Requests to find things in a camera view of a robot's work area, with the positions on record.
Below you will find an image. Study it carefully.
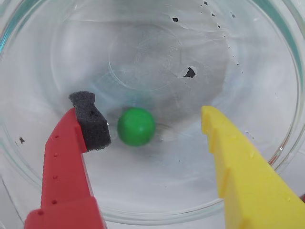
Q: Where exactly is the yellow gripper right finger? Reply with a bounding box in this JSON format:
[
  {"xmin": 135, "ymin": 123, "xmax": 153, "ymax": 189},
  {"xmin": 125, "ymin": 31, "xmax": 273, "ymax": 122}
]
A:
[{"xmin": 201, "ymin": 106, "xmax": 305, "ymax": 229}]

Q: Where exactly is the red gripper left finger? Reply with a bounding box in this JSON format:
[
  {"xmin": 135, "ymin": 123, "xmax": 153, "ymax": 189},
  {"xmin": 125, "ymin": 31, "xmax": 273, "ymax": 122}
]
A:
[{"xmin": 23, "ymin": 91, "xmax": 112, "ymax": 229}]

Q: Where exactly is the pale grey tablecloth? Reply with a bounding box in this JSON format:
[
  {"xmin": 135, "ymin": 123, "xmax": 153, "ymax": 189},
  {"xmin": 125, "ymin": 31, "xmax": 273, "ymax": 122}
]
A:
[{"xmin": 0, "ymin": 0, "xmax": 305, "ymax": 229}]

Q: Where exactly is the clear glass bowl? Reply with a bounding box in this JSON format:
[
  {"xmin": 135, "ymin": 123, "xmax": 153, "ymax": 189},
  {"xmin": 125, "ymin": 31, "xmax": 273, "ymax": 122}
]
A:
[{"xmin": 0, "ymin": 0, "xmax": 305, "ymax": 226}]

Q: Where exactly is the green ball pill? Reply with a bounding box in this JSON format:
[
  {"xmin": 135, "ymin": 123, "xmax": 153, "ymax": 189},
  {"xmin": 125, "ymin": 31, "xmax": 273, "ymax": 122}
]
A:
[{"xmin": 116, "ymin": 107, "xmax": 156, "ymax": 147}]

